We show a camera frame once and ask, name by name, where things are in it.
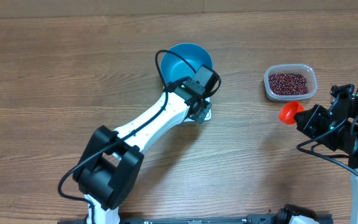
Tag red measuring scoop blue handle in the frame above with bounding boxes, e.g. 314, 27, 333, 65
278, 101, 304, 124

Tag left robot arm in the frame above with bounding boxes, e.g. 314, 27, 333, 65
73, 65, 221, 223

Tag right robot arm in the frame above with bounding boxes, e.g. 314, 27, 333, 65
294, 84, 358, 223

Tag blue plastic bowl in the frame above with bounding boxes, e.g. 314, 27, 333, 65
160, 43, 213, 83

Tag red adzuki beans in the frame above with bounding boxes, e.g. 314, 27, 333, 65
268, 73, 309, 95

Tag clear plastic container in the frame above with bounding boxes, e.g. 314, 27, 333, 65
264, 63, 318, 101

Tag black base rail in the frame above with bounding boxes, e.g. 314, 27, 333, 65
57, 203, 334, 224

